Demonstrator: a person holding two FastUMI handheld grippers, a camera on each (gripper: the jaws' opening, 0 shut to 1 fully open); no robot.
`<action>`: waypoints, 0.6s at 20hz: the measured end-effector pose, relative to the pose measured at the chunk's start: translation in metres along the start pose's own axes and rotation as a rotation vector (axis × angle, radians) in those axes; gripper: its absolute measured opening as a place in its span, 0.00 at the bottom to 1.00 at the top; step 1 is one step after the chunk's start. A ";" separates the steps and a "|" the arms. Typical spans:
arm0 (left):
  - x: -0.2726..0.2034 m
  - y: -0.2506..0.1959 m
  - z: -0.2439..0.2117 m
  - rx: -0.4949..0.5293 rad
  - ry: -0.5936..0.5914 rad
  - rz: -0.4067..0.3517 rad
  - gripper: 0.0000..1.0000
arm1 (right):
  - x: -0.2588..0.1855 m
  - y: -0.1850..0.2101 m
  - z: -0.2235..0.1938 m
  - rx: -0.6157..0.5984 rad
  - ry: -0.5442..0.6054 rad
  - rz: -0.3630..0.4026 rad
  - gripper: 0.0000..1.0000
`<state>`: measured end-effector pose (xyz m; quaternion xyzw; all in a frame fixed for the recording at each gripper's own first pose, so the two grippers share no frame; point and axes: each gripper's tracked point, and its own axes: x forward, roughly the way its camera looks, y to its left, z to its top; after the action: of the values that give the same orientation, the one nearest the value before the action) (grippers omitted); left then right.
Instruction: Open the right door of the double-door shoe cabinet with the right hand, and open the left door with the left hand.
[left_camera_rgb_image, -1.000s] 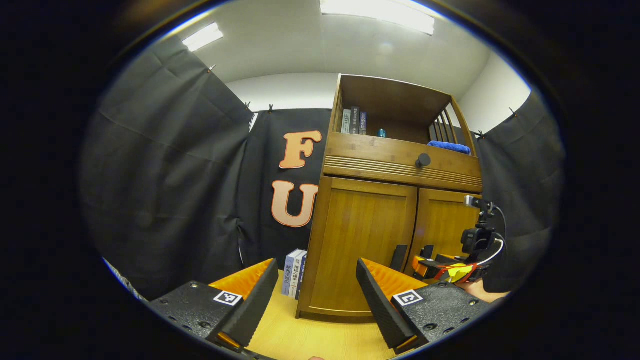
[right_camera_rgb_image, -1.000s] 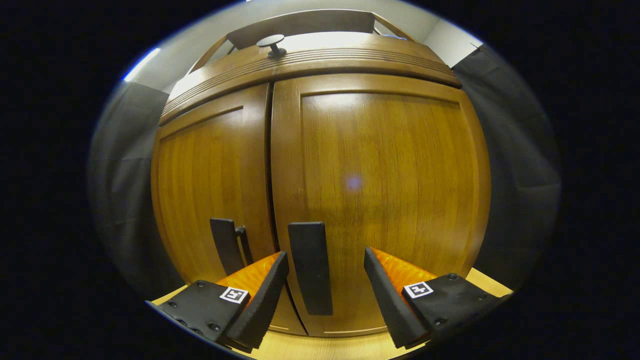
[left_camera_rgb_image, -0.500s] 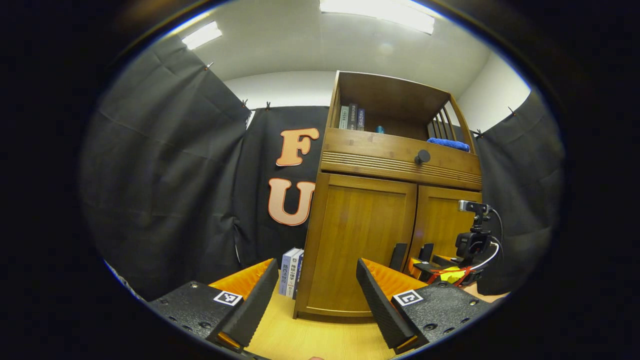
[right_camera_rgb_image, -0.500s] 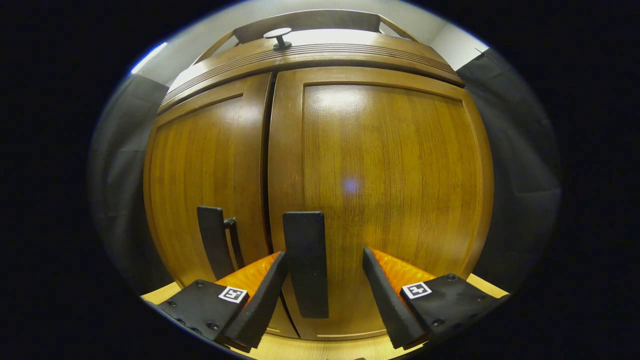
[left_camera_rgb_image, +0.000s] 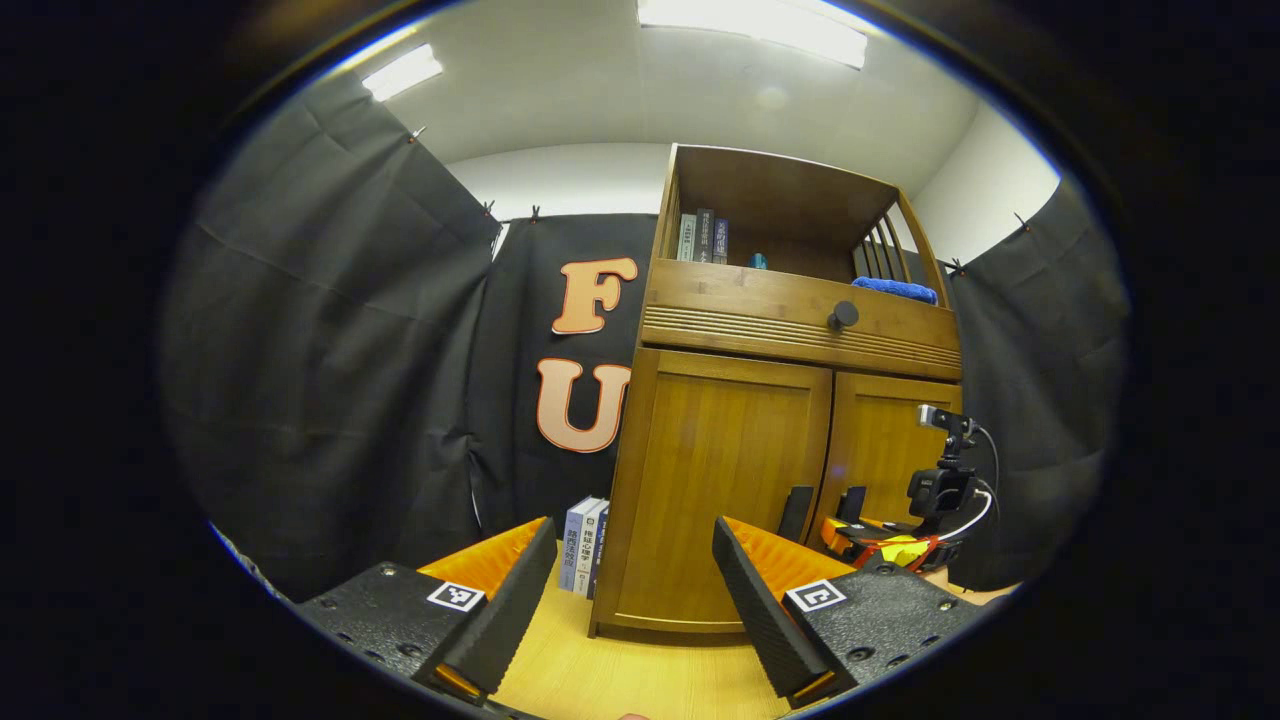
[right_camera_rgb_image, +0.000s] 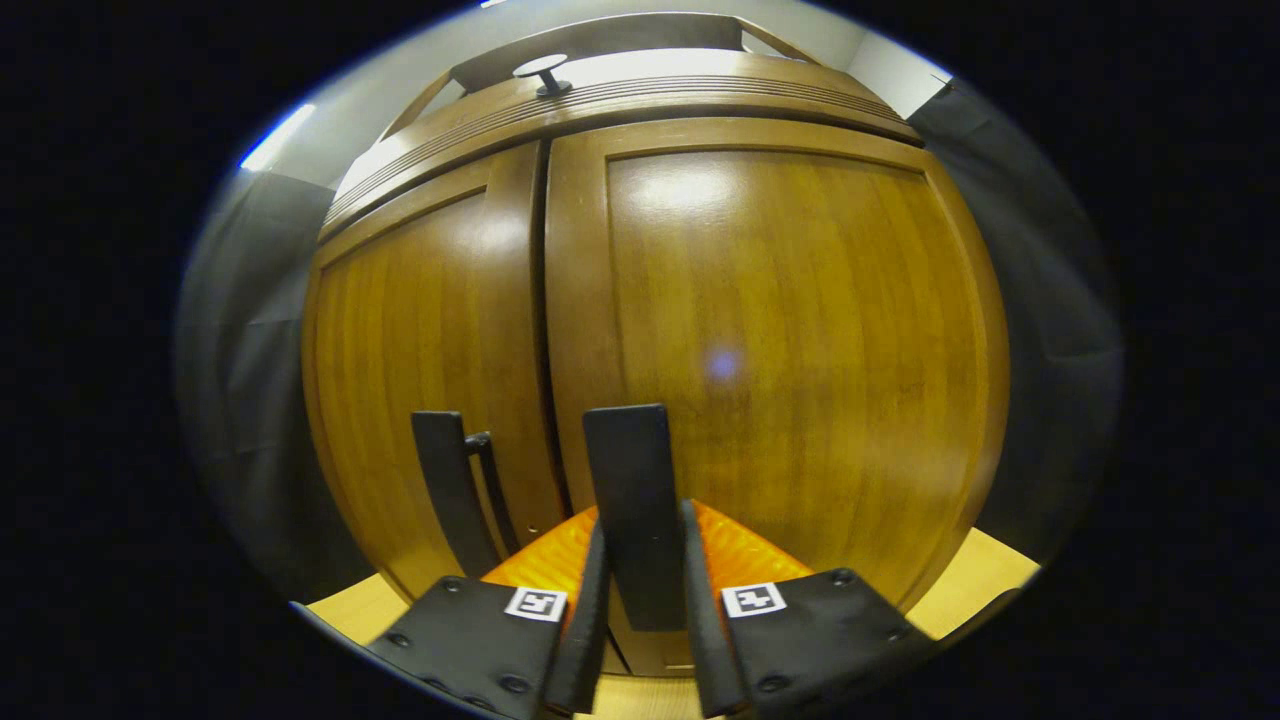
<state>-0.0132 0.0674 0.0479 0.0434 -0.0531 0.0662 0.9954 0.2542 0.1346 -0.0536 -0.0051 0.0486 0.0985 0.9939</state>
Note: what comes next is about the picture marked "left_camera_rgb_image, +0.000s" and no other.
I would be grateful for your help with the black round drawer knob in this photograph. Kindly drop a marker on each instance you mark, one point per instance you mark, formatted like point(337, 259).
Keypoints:
point(842, 316)

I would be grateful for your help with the wooden double-door shoe cabinet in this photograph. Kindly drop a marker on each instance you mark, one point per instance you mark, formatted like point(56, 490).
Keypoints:
point(780, 190)

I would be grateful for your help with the dark grey book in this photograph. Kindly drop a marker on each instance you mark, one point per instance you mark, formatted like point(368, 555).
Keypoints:
point(704, 236)

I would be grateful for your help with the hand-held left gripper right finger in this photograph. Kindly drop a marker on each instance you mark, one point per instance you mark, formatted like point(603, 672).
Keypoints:
point(760, 620)

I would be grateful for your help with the pale grey book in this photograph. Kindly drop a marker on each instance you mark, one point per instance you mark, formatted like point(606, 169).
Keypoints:
point(686, 238)

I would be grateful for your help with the large ceiling light panel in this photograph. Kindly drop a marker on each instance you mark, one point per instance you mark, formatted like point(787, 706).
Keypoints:
point(750, 28)

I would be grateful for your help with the small ceiling light panel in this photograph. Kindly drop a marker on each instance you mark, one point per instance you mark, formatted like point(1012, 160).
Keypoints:
point(402, 71)

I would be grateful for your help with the black backdrop cloth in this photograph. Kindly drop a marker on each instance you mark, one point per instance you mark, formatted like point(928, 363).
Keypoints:
point(330, 350)

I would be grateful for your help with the dark blue book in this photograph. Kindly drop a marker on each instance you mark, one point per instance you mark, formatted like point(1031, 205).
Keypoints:
point(720, 241)

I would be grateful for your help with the blue folded cloth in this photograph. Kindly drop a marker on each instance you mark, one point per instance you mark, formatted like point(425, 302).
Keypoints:
point(895, 290)

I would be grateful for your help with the wooden shoe cabinet door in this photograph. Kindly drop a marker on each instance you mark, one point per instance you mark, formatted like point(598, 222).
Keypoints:
point(880, 440)
point(710, 470)

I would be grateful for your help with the white and blue book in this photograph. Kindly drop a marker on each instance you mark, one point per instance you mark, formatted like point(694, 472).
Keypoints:
point(595, 550)
point(577, 545)

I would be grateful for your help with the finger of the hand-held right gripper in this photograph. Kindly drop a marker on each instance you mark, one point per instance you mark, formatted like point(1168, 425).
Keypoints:
point(840, 530)

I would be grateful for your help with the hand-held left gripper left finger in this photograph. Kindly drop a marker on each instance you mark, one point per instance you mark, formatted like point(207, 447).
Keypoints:
point(515, 610)

